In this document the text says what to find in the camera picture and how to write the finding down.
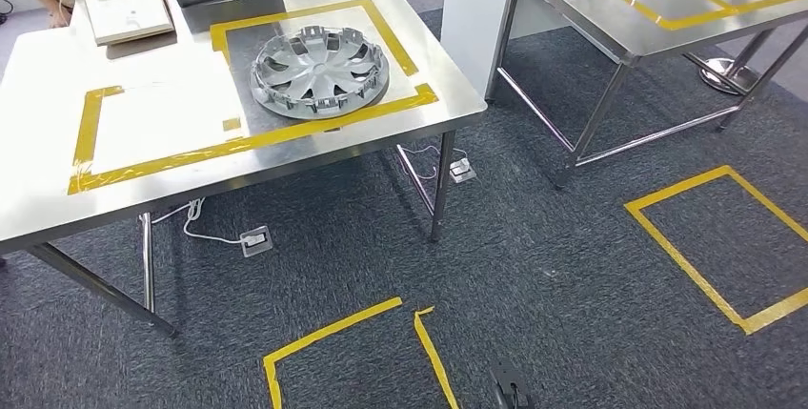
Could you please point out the black robot torso bracket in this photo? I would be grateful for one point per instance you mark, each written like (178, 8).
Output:
(511, 387)

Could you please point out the yellow tape frame on workbench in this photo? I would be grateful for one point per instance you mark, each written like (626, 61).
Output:
(85, 134)

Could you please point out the metal floor socket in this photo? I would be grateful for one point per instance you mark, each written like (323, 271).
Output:
(257, 242)
(462, 170)

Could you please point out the cardboard box with white device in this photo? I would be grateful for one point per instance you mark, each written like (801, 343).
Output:
(129, 14)

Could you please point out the stainless steel workbench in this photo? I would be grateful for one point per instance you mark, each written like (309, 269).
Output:
(158, 109)

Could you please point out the white pillar cabinet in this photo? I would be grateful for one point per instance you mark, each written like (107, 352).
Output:
(467, 27)

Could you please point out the yellow tape square with gap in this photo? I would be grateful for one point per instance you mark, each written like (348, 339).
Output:
(334, 329)

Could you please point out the chrome stanchion base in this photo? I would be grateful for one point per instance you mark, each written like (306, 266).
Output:
(726, 77)

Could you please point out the silver wheel hubcap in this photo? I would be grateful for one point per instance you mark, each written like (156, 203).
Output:
(319, 71)

